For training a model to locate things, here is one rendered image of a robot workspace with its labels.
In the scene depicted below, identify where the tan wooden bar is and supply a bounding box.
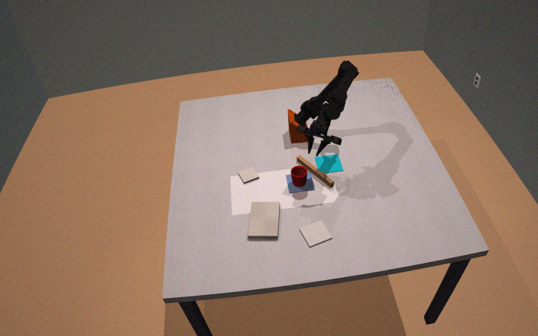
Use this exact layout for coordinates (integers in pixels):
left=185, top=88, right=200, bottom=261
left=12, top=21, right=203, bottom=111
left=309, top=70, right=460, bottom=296
left=297, top=155, right=334, bottom=188

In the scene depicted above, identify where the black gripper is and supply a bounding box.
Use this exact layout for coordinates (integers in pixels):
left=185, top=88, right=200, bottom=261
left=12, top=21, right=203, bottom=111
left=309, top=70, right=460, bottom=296
left=296, top=117, right=342, bottom=156

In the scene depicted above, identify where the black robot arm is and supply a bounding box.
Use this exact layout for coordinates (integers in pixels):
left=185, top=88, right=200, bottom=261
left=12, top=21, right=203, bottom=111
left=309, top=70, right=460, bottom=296
left=294, top=60, right=359, bottom=135

